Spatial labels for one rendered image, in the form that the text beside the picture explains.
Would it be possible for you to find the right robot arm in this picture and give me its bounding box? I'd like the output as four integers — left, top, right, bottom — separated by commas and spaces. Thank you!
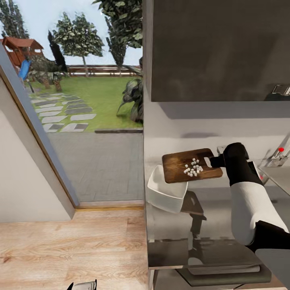
210, 143, 290, 290

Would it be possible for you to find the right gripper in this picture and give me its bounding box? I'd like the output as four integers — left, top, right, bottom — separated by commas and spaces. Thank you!
210, 155, 226, 168

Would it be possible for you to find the cutting board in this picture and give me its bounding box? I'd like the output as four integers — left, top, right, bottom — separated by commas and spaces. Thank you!
162, 148, 223, 183

